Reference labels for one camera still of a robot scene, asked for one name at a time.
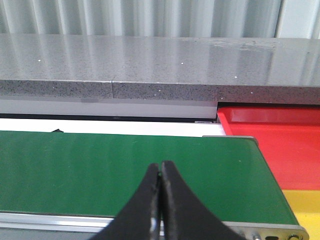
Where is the green conveyor belt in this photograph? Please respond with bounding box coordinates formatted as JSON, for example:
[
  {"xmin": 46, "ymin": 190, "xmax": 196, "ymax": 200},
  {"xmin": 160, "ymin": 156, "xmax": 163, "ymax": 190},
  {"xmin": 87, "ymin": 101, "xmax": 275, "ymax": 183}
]
[{"xmin": 0, "ymin": 130, "xmax": 309, "ymax": 240}]

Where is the grey granite counter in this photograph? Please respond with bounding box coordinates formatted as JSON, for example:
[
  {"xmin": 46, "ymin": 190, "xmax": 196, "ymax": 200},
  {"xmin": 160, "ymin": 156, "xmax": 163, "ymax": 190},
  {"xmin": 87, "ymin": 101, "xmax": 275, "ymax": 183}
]
[{"xmin": 0, "ymin": 33, "xmax": 320, "ymax": 119}]

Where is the red plate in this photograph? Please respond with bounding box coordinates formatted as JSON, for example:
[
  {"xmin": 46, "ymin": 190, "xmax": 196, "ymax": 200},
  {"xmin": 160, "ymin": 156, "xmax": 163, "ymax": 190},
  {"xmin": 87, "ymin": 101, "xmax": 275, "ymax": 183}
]
[{"xmin": 217, "ymin": 106, "xmax": 320, "ymax": 190}]

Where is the yellow plate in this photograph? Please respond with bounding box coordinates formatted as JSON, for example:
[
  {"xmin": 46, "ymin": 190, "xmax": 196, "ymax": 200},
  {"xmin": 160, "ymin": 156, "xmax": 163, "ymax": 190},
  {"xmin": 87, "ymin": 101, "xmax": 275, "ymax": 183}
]
[{"xmin": 283, "ymin": 190, "xmax": 320, "ymax": 240}]

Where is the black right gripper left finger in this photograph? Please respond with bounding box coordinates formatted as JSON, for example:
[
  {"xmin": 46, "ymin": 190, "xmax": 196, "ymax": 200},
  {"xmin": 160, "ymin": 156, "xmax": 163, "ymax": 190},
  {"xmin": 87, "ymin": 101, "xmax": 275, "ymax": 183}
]
[{"xmin": 91, "ymin": 163, "xmax": 160, "ymax": 240}]

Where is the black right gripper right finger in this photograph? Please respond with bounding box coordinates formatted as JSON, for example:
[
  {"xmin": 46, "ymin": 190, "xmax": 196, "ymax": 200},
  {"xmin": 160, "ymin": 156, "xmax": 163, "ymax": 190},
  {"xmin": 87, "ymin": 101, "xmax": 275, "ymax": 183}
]
[{"xmin": 161, "ymin": 161, "xmax": 245, "ymax": 240}]

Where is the black cable clip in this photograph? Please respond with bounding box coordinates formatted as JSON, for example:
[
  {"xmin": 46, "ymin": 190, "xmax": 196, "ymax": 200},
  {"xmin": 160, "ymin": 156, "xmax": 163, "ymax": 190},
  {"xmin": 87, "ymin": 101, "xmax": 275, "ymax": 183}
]
[{"xmin": 52, "ymin": 128, "xmax": 64, "ymax": 133}]

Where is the white curtain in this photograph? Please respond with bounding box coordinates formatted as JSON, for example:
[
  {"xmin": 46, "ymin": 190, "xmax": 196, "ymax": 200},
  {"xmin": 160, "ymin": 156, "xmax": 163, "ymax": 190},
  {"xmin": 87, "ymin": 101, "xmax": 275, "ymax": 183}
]
[{"xmin": 0, "ymin": 0, "xmax": 320, "ymax": 39}]

